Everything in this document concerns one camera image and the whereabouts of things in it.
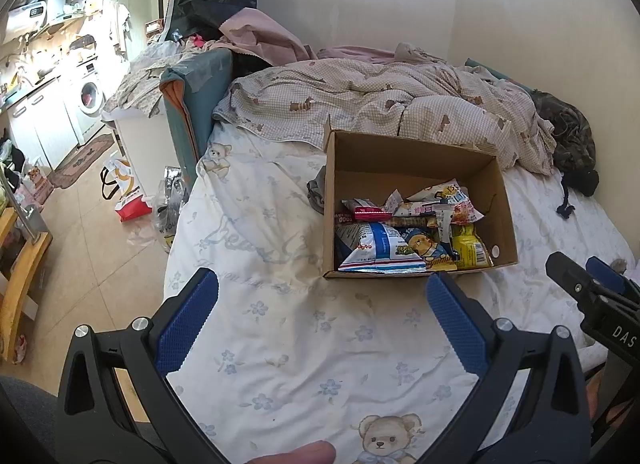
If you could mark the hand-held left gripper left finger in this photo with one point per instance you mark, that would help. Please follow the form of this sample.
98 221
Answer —
187 326

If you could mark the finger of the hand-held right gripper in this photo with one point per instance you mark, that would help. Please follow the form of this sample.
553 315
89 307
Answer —
570 274
607 269

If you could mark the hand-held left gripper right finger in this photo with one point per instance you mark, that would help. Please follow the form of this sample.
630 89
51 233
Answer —
455 324

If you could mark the yellow snack packet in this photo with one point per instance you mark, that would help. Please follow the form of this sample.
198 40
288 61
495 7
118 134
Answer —
470 249

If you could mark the yellow and blue cartoon packet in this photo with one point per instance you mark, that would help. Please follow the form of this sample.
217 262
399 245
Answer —
425 244

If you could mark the blue and white snack packet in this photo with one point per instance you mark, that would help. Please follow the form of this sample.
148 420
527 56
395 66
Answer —
380 244

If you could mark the white red-edged snack packet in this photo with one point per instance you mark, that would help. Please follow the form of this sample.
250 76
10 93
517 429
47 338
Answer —
450 204

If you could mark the brown cardboard box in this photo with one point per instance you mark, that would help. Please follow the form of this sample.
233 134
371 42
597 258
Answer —
400 159

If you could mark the person's left hand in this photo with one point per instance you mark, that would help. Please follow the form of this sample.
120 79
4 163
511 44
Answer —
300 454

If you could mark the white floral bed sheet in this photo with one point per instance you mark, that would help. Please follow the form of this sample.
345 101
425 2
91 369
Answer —
280 304

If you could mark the silver foil bag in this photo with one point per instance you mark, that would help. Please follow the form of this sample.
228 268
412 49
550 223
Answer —
170 204

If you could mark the red bag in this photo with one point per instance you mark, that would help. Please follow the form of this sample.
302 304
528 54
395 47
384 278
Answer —
132 206

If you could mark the dark camouflage garment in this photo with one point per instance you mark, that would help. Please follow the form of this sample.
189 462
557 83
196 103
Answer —
570 134

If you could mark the white and orange shopping bag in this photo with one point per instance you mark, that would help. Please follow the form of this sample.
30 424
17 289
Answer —
120 174

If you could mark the white low cabinet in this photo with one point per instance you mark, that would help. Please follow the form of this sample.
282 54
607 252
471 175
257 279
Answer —
145 154

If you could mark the grey cloth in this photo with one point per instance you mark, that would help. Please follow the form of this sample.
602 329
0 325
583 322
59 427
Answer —
317 189

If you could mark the patterned floor rug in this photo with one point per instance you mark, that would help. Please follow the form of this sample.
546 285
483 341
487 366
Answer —
82 162

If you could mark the teal padded headboard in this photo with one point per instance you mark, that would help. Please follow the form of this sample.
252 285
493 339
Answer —
195 104

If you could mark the beige printed cloth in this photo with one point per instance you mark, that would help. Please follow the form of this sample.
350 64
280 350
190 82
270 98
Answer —
135 87

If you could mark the beige checked bear quilt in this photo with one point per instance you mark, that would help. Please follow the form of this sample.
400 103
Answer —
375 89

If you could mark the white kitchen base cabinets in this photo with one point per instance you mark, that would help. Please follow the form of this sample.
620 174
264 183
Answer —
40 124

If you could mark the white washing machine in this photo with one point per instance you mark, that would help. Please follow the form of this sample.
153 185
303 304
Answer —
87 97

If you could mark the pink cloth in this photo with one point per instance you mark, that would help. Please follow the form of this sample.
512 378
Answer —
265 37

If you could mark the hanging pale towel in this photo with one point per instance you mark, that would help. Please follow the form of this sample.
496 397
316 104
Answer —
121 27

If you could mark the white water heater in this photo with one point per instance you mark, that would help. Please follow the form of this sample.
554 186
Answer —
27 14

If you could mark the wooden chair frame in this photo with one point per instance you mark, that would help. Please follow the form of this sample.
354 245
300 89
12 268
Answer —
25 284

